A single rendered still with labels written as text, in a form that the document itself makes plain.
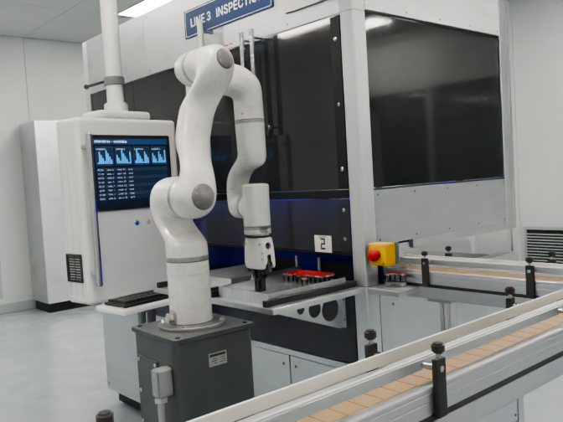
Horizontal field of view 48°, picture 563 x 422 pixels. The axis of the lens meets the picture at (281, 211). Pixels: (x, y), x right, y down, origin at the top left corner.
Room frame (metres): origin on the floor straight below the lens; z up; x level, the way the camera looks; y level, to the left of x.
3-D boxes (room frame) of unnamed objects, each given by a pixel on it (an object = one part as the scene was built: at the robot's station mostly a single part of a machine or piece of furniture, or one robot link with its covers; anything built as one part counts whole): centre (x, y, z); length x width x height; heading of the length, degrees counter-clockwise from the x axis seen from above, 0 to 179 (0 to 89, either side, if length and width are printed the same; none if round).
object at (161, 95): (3.04, 0.55, 1.51); 0.49 x 0.01 x 0.59; 41
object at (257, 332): (2.87, 0.42, 0.73); 1.98 x 0.01 x 0.25; 41
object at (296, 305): (2.24, 0.09, 0.87); 0.70 x 0.48 x 0.02; 41
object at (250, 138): (1.96, 0.10, 1.29); 0.16 x 0.09 x 0.30; 40
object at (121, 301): (2.54, 0.53, 0.82); 0.40 x 0.14 x 0.02; 139
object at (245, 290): (2.08, 0.01, 0.90); 0.34 x 0.26 x 0.04; 131
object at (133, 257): (2.70, 0.68, 1.19); 0.50 x 0.19 x 0.78; 139
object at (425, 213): (3.18, 0.03, 1.54); 2.06 x 1.00 x 1.11; 41
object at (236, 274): (2.41, 0.15, 0.90); 0.34 x 0.26 x 0.04; 131
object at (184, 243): (1.79, 0.30, 1.16); 0.19 x 0.12 x 0.24; 40
